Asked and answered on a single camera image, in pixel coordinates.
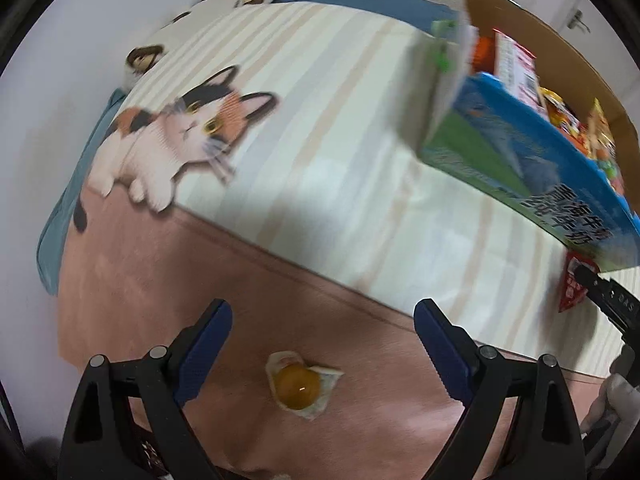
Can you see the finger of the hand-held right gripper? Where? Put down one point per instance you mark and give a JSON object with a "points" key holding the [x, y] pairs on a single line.
{"points": [[607, 295]]}

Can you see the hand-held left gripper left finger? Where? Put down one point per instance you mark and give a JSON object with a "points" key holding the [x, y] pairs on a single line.
{"points": [[200, 355]]}

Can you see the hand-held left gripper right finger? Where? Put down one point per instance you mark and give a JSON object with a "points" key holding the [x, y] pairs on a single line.
{"points": [[445, 355]]}

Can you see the yellow jelly cup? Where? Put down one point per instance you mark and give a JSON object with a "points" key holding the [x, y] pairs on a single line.
{"points": [[297, 385]]}

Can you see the colourful candy ball bag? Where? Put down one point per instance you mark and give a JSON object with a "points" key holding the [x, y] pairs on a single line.
{"points": [[610, 172]]}

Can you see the blue printed cardboard box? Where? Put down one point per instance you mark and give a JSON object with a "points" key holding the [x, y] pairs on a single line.
{"points": [[525, 160]]}

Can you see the yellow red snack packet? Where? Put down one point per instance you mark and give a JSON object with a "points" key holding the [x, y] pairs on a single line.
{"points": [[560, 110]]}

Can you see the red white snack box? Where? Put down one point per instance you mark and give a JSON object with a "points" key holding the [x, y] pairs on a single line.
{"points": [[517, 67]]}

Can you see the large orange snack packet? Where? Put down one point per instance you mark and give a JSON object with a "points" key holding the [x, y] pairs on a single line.
{"points": [[484, 52]]}

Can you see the person's right hand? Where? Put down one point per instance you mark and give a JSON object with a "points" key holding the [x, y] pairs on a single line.
{"points": [[607, 400]]}

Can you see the dark patterned cloth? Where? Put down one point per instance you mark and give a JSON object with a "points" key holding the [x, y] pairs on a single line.
{"points": [[150, 457]]}

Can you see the cat printed blanket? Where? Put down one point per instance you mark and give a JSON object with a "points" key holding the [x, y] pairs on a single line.
{"points": [[350, 160]]}

